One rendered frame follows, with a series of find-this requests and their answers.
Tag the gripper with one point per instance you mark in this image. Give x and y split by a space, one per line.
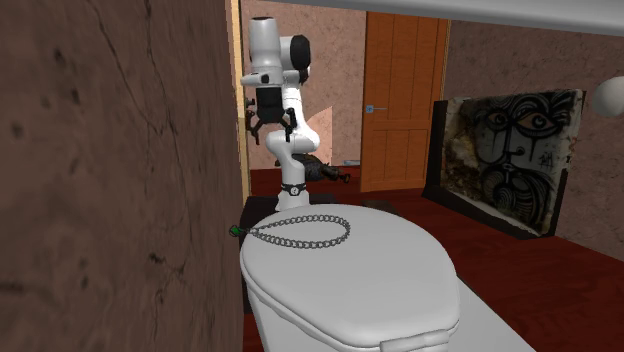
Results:
269 103

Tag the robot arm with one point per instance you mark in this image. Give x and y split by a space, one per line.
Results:
291 144

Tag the dark brown lumpy object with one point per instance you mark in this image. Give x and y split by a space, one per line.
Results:
319 169

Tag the orange wooden door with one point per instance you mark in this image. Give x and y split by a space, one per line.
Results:
404 97

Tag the white toilet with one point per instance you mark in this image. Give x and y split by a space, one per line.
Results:
351 282

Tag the white round object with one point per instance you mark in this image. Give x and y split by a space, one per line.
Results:
612 97

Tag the face painting in black frame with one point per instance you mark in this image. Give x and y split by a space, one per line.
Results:
512 156

